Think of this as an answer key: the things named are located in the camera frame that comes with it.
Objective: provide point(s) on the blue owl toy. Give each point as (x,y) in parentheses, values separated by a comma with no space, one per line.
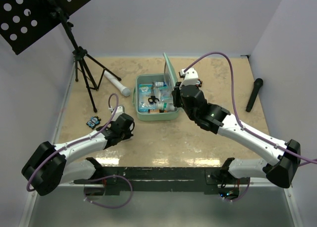
(93,122)

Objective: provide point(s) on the black perforated music stand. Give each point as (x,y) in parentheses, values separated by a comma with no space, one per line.
(24,22)

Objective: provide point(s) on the red owl toy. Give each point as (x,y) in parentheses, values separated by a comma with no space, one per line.
(199,83)

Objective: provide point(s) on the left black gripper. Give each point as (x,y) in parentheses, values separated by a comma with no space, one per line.
(129,134)

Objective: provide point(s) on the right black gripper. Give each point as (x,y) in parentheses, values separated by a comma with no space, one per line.
(176,94)

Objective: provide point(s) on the brown medicine bottle orange cap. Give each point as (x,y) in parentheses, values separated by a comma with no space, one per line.
(156,111)

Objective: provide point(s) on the black base frame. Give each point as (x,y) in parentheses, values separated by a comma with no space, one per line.
(161,179)

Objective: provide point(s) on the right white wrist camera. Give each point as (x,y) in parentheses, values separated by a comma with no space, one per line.
(190,77)

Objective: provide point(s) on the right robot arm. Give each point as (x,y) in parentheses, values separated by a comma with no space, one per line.
(279,159)

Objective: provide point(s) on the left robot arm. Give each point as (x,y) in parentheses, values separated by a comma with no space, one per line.
(50,165)

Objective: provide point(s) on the black handled scissors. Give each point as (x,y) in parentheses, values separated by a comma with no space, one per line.
(152,99)

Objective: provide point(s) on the black microphone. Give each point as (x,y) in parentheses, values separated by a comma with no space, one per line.
(258,83)

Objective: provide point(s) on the mint green medicine case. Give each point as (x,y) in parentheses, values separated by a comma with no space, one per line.
(162,93)

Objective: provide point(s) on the blue plaster packet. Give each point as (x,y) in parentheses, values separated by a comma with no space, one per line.
(144,93)

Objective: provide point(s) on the white microphone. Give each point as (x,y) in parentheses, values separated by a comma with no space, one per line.
(125,91)

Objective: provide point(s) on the clear bottle green label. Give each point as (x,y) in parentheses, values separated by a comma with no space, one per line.
(164,106)

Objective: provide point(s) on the teal cotton swab bag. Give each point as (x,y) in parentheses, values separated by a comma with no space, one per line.
(164,93)

